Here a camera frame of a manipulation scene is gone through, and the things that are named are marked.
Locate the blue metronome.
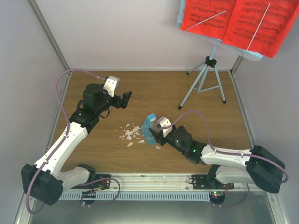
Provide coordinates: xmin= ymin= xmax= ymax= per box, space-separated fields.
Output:
xmin=141 ymin=113 xmax=158 ymax=145

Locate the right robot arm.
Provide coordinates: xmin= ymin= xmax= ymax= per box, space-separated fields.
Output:
xmin=148 ymin=126 xmax=285 ymax=194

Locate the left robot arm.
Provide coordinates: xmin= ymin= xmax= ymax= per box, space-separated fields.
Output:
xmin=21 ymin=84 xmax=132 ymax=205

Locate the light blue music stand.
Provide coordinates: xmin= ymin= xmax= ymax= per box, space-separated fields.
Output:
xmin=177 ymin=44 xmax=227 ymax=110

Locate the red sheet music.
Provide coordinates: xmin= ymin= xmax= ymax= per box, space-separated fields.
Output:
xmin=180 ymin=0 xmax=299 ymax=58

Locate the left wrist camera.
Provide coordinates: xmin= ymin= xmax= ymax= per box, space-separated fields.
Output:
xmin=103 ymin=76 xmax=120 ymax=97

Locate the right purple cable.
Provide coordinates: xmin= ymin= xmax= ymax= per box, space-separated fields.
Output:
xmin=162 ymin=110 xmax=289 ymax=183

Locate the purple cable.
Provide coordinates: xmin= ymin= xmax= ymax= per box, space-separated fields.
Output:
xmin=25 ymin=69 xmax=107 ymax=215
xmin=162 ymin=110 xmax=289 ymax=183

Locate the aluminium front rail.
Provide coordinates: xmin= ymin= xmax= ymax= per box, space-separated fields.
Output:
xmin=27 ymin=172 xmax=278 ymax=192

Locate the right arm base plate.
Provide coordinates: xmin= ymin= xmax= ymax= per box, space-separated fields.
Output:
xmin=189 ymin=174 xmax=234 ymax=190

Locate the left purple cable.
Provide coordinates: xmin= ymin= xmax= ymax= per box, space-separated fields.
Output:
xmin=25 ymin=69 xmax=107 ymax=215

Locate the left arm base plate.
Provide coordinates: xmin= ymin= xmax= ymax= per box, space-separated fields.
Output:
xmin=82 ymin=174 xmax=111 ymax=202

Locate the grey slotted cable duct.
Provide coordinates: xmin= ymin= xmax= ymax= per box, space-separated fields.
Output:
xmin=58 ymin=191 xmax=211 ymax=201

